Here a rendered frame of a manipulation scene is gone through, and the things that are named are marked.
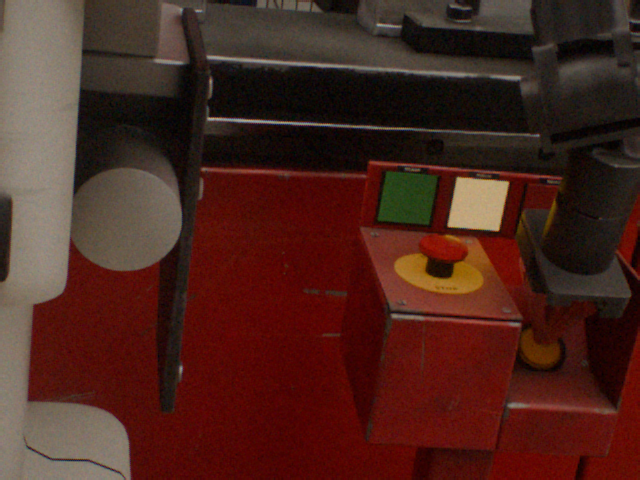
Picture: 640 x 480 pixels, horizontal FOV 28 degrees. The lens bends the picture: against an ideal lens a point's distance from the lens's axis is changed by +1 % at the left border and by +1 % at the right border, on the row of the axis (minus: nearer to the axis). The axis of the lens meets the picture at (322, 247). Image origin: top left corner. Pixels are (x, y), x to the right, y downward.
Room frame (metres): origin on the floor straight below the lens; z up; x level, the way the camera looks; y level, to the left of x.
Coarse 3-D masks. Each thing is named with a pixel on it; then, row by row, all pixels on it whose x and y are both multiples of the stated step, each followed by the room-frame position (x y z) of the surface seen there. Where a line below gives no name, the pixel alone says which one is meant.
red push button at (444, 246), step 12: (420, 240) 0.92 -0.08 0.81; (432, 240) 0.92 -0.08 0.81; (444, 240) 0.92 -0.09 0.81; (456, 240) 0.93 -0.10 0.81; (432, 252) 0.91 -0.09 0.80; (444, 252) 0.91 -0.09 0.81; (456, 252) 0.91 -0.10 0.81; (432, 264) 0.92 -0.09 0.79; (444, 264) 0.91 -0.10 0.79; (444, 276) 0.91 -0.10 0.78
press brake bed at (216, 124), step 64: (256, 128) 1.13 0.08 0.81; (320, 128) 1.15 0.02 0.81; (384, 128) 1.17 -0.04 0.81; (448, 128) 1.20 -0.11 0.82; (512, 128) 1.23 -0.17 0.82; (256, 192) 1.14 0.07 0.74; (320, 192) 1.16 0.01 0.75; (192, 256) 1.12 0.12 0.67; (256, 256) 1.14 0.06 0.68; (320, 256) 1.16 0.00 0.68; (512, 256) 1.22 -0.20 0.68; (64, 320) 1.08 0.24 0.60; (128, 320) 1.10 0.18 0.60; (192, 320) 1.12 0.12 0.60; (256, 320) 1.14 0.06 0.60; (320, 320) 1.16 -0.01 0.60; (64, 384) 1.08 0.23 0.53; (128, 384) 1.10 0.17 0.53; (192, 384) 1.12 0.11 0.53; (256, 384) 1.14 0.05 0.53; (320, 384) 1.17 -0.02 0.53; (192, 448) 1.13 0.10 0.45; (256, 448) 1.15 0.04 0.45; (320, 448) 1.17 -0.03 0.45; (384, 448) 1.19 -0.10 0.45
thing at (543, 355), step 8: (528, 328) 0.96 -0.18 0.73; (520, 336) 0.95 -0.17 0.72; (528, 336) 0.95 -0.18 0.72; (520, 344) 0.94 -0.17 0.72; (528, 344) 0.94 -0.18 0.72; (536, 344) 0.95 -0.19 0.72; (544, 344) 0.95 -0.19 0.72; (552, 344) 0.95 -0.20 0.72; (520, 352) 0.94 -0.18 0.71; (528, 352) 0.94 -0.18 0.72; (536, 352) 0.94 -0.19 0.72; (544, 352) 0.94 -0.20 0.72; (552, 352) 0.94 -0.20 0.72; (560, 352) 0.95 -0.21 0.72; (528, 360) 0.93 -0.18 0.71; (536, 360) 0.93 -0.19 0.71; (544, 360) 0.93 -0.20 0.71; (552, 360) 0.94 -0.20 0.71
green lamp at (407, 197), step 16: (400, 176) 1.00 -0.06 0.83; (416, 176) 1.00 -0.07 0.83; (432, 176) 1.01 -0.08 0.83; (384, 192) 1.00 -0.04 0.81; (400, 192) 1.00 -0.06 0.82; (416, 192) 1.00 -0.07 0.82; (432, 192) 1.01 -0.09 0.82; (384, 208) 1.00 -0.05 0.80; (400, 208) 1.00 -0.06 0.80; (416, 208) 1.00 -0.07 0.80
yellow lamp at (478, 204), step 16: (464, 192) 1.01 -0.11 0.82; (480, 192) 1.01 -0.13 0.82; (496, 192) 1.02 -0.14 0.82; (464, 208) 1.01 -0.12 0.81; (480, 208) 1.01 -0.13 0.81; (496, 208) 1.02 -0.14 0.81; (448, 224) 1.01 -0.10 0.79; (464, 224) 1.01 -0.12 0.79; (480, 224) 1.01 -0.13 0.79; (496, 224) 1.02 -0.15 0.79
